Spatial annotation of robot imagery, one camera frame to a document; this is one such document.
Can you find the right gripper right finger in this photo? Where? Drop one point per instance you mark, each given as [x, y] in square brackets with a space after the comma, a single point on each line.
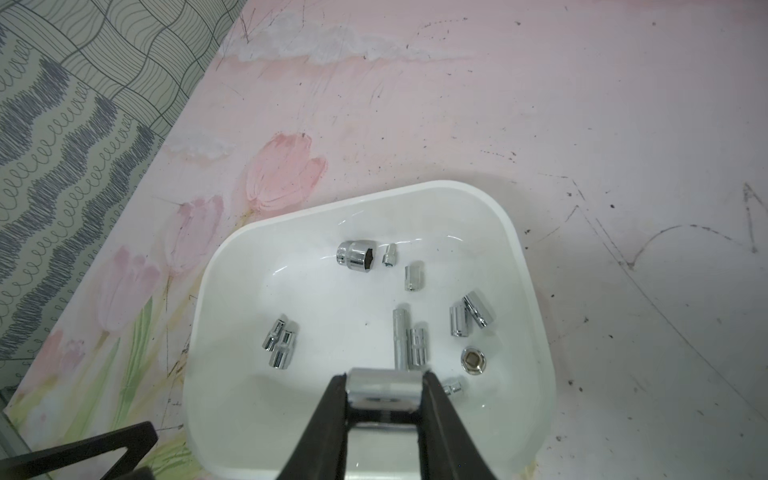
[446, 450]

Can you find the big chrome socket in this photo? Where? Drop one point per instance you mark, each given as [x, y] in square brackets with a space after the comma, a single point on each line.
[383, 398]

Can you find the medium chrome socket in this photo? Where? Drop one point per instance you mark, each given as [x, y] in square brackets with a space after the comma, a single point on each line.
[473, 361]

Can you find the long slim chrome socket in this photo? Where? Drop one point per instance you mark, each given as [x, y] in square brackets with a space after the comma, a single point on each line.
[400, 319]

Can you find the chrome socket large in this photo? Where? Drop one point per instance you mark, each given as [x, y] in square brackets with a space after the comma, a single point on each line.
[356, 255]

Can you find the chrome socket in pile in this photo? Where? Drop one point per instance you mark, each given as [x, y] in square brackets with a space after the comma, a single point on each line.
[417, 348]

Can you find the white plastic storage box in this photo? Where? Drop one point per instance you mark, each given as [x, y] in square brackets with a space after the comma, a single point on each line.
[243, 418]

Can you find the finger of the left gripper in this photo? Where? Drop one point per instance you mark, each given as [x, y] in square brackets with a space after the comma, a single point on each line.
[137, 440]

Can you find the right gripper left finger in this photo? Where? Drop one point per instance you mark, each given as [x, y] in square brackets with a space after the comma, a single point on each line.
[321, 450]

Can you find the small chrome socket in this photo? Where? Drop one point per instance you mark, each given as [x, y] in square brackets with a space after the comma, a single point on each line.
[390, 256]

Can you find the chrome socket hex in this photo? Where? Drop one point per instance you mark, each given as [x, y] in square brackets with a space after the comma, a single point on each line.
[459, 323]

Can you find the chrome socket on mat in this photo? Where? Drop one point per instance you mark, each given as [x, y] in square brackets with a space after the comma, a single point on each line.
[452, 387]

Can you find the short chrome socket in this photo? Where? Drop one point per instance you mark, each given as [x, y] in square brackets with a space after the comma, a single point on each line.
[414, 276]

